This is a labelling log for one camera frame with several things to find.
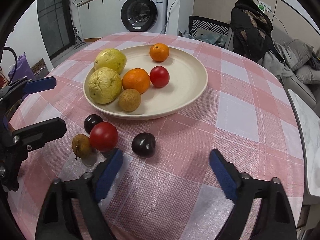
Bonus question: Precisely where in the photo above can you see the dark cherry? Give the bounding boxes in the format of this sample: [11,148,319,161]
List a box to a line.
[131,132,156,159]
[84,114,103,134]

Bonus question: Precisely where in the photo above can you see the smooth yellow-green guava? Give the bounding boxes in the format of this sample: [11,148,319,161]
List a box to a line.
[94,48,127,74]

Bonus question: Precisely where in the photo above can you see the red cherry tomato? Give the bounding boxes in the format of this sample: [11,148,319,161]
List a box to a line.
[150,66,170,88]
[89,122,119,152]

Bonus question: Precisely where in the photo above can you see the large orange mandarin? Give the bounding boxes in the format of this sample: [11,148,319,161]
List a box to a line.
[149,43,170,62]

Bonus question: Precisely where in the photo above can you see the brown longan with stem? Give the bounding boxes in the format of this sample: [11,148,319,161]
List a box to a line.
[72,134,93,159]

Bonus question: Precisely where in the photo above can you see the wrinkled yellow guava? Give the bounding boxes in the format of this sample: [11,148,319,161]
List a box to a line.
[87,67,122,105]

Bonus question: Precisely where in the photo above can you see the white marble side table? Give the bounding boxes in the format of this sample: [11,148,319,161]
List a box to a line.
[288,89,319,197]

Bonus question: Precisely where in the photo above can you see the small orange in plate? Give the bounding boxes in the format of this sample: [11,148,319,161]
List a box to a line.
[122,68,151,94]

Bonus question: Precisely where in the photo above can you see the grey blanket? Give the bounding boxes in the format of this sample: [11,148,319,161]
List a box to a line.
[261,41,296,81]

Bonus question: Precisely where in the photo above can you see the grey sofa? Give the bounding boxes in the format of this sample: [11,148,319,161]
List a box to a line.
[224,27,320,117]

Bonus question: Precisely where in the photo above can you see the cream round plate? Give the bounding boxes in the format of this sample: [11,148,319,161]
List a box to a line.
[83,45,208,120]

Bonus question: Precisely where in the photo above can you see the white washing machine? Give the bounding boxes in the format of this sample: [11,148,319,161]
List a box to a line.
[118,0,168,34]

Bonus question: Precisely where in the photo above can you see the grey pillow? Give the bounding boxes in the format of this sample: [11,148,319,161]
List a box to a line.
[286,39,313,72]

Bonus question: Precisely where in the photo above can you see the black jacket on sofa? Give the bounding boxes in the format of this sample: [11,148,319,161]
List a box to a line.
[230,0,273,62]

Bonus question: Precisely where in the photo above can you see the black patterned chair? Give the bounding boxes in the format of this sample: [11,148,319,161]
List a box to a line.
[188,16,229,48]

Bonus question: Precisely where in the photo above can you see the black cable left edge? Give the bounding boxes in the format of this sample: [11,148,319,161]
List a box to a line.
[0,46,19,81]

